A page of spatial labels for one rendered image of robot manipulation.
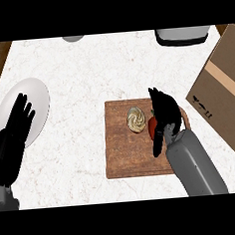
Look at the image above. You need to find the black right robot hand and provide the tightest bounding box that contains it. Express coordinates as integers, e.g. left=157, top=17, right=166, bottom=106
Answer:
left=147, top=85, right=185, bottom=158

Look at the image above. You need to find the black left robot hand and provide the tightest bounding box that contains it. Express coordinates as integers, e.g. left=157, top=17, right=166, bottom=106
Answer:
left=0, top=92, right=42, bottom=188

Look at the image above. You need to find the red bell pepper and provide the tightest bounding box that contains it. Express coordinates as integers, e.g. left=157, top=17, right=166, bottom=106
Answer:
left=146, top=109, right=159, bottom=142

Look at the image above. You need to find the brown wooden cutting board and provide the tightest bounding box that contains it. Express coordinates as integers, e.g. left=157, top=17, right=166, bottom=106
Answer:
left=100, top=94, right=195, bottom=180

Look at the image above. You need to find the brown cardboard box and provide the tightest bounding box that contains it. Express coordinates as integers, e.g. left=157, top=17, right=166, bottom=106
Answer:
left=179, top=23, right=235, bottom=171

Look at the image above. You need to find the cream frosted cupcake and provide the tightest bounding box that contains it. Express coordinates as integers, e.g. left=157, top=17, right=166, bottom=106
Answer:
left=125, top=106, right=147, bottom=134

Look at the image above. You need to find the white oval plate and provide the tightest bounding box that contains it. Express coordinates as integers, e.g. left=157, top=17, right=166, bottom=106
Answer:
left=0, top=75, right=55, bottom=151

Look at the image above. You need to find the grey round object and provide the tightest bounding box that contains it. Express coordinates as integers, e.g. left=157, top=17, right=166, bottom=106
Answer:
left=62, top=35, right=86, bottom=44

